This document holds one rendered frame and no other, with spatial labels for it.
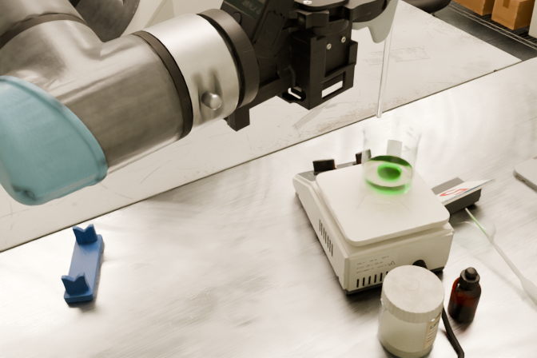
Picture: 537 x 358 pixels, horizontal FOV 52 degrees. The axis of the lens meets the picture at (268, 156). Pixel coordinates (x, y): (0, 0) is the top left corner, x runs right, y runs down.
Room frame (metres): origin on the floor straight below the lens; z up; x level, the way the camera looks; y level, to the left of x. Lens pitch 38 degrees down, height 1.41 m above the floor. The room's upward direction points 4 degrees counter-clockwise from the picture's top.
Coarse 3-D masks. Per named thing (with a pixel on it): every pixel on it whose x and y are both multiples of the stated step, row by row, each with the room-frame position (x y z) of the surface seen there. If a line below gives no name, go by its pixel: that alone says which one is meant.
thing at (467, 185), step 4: (488, 180) 0.53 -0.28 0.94; (464, 184) 0.56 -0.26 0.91; (468, 184) 0.55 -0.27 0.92; (472, 184) 0.54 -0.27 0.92; (476, 184) 0.53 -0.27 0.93; (456, 188) 0.55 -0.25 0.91; (460, 188) 0.54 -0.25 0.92; (464, 188) 0.53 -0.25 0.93; (468, 188) 0.52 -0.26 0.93; (444, 192) 0.55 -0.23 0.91; (448, 192) 0.54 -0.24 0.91; (452, 192) 0.53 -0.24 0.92; (456, 192) 0.52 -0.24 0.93; (460, 192) 0.52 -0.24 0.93; (436, 196) 0.54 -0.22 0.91; (440, 196) 0.53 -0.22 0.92; (444, 196) 0.52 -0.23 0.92; (448, 196) 0.52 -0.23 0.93; (452, 196) 0.51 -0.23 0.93; (440, 200) 0.51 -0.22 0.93; (444, 200) 0.50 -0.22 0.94
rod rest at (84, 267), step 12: (72, 228) 0.50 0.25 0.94; (84, 240) 0.50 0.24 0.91; (96, 240) 0.50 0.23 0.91; (84, 252) 0.48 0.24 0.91; (96, 252) 0.48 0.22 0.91; (72, 264) 0.46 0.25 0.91; (84, 264) 0.46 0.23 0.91; (96, 264) 0.46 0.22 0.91; (72, 276) 0.44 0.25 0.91; (84, 276) 0.42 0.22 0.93; (96, 276) 0.44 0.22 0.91; (72, 288) 0.42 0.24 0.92; (84, 288) 0.42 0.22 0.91; (72, 300) 0.41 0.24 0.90; (84, 300) 0.41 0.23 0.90
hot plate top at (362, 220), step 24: (360, 168) 0.51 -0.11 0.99; (336, 192) 0.47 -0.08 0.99; (360, 192) 0.47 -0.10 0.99; (432, 192) 0.46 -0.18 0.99; (336, 216) 0.43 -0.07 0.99; (360, 216) 0.43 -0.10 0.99; (384, 216) 0.43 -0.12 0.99; (408, 216) 0.43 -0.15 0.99; (432, 216) 0.42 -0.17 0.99; (360, 240) 0.40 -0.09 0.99
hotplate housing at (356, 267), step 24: (312, 192) 0.50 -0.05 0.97; (312, 216) 0.49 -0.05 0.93; (336, 240) 0.42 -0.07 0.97; (384, 240) 0.41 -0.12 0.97; (408, 240) 0.41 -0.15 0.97; (432, 240) 0.41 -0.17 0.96; (336, 264) 0.41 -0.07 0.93; (360, 264) 0.39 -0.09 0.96; (384, 264) 0.40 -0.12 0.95; (408, 264) 0.40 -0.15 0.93; (432, 264) 0.41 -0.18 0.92; (360, 288) 0.40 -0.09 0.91
